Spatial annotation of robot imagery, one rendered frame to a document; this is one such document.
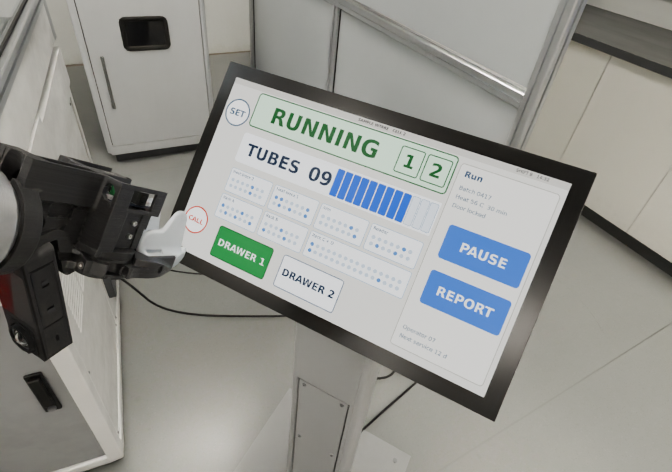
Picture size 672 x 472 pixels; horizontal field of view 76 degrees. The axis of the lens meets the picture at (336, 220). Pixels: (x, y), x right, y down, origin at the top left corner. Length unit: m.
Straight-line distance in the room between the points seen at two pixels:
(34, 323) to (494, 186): 0.48
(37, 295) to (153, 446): 1.26
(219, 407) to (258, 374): 0.17
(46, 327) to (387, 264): 0.36
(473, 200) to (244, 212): 0.31
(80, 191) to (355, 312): 0.35
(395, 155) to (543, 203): 0.19
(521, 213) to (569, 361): 1.53
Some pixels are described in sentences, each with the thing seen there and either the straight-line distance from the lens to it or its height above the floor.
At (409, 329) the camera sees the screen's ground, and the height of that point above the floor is 1.00.
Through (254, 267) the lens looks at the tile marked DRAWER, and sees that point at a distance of 0.62.
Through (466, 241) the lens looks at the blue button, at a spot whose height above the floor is 1.10.
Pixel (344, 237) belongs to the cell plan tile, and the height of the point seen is 1.06.
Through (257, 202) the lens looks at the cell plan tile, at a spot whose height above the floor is 1.06.
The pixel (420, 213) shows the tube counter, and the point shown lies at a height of 1.11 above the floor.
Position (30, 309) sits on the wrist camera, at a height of 1.17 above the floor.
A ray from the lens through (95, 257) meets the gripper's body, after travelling 0.39.
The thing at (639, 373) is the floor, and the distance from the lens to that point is 2.18.
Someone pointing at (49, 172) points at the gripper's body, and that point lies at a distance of 0.35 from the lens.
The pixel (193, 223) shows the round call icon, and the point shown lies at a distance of 0.68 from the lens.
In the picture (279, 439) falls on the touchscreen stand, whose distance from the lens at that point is 1.53.
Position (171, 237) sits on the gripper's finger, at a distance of 0.46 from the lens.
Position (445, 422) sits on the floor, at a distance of 1.68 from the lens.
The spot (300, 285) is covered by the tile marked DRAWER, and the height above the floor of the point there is 1.00.
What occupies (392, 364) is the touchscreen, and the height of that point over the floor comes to 0.97.
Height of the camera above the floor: 1.44
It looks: 39 degrees down
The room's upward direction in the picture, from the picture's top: 7 degrees clockwise
